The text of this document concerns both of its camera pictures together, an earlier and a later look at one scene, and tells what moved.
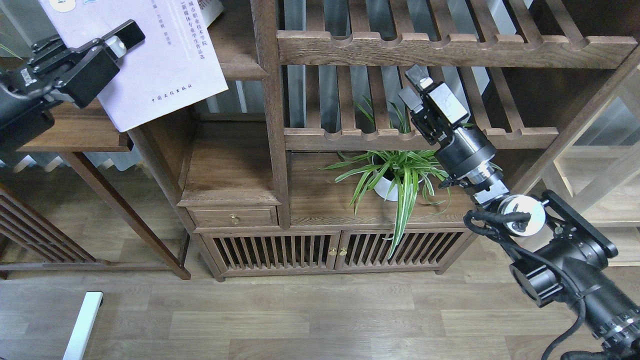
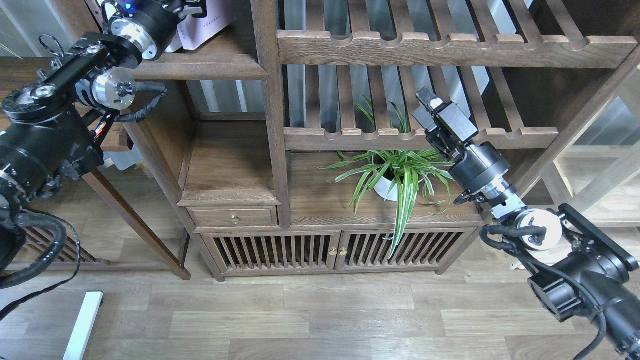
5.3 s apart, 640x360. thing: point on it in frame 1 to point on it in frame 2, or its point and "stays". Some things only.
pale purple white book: x=176 y=65 to x=194 y=29
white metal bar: x=93 y=302 stays
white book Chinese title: x=210 y=9 to x=175 y=44
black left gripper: x=52 y=67 to x=146 y=28
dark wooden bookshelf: x=354 y=132 stays
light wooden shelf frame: x=598 y=173 stays
